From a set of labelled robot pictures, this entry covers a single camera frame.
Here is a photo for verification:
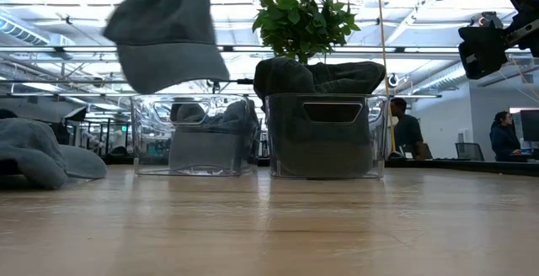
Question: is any dark grey baseball cap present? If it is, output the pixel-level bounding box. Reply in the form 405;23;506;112
268;94;376;178
310;60;387;97
252;56;318;101

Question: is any black computer monitor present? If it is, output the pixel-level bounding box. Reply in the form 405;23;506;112
519;109;539;143

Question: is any person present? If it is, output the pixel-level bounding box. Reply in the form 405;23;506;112
388;96;427;162
488;110;524;162

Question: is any black mesh office chair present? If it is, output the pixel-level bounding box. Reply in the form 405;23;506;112
454;141;486;162

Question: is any clear plastic bin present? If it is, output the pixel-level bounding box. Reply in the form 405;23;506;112
130;93;263;178
264;92;391;181

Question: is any green leafy plant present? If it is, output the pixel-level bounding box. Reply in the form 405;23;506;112
251;0;363;66

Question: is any black ceiling cable reel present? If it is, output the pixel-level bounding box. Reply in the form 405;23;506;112
477;10;505;29

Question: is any silver ventilation duct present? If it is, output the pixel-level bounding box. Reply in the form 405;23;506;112
394;59;539;97

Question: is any yellow hanging cable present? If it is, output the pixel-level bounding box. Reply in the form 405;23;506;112
375;0;399;154

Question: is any black aluminium frame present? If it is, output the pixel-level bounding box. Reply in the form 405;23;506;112
383;157;539;178

